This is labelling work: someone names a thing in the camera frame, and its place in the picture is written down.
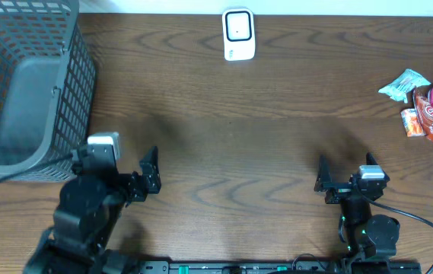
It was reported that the orange juice carton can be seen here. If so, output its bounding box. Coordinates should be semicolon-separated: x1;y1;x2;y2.
400;108;425;137

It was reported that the orange chocolate bar wrapper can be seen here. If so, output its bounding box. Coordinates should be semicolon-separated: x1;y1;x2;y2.
413;87;433;142

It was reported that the teal snack wrapper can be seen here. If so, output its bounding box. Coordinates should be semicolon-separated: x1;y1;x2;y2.
378;68;431;104

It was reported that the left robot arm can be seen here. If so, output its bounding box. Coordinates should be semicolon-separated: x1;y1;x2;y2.
24;145;161;273

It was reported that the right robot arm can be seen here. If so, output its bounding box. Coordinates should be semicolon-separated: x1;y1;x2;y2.
314;153;400;273

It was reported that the white barcode scanner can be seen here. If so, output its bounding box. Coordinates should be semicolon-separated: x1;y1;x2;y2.
221;8;256;62

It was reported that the grey plastic mesh basket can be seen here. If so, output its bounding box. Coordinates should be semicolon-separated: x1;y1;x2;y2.
0;0;97;182

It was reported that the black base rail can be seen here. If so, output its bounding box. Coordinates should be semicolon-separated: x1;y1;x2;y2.
133;260;422;274

